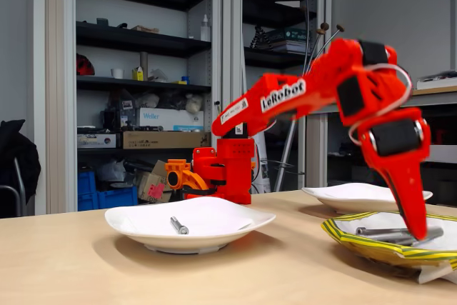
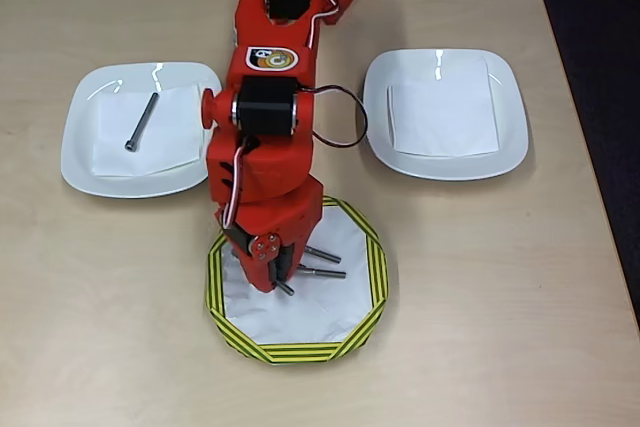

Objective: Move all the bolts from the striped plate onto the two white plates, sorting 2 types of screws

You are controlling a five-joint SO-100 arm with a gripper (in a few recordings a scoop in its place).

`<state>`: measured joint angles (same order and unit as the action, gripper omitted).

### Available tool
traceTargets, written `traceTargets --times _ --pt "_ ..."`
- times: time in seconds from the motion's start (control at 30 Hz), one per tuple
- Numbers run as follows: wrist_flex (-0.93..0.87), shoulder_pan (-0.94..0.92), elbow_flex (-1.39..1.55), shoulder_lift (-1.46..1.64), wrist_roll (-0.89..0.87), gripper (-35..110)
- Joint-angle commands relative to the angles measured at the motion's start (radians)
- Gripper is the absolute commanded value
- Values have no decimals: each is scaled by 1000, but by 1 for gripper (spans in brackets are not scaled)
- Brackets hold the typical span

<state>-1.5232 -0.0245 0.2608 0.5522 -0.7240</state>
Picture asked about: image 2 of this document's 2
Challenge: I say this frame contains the yellow green striped paper plate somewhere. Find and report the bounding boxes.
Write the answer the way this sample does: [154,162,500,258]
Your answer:
[203,196,391,366]

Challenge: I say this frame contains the white paper napkin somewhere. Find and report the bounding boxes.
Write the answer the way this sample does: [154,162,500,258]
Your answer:
[92,82,206,181]
[387,55,501,158]

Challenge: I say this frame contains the white square ceramic plate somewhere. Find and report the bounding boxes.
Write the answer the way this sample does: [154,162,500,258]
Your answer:
[59,61,224,199]
[362,48,530,182]

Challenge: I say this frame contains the white red servo cable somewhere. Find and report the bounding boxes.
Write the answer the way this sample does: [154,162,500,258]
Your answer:
[298,85,370,149]
[223,140,252,234]

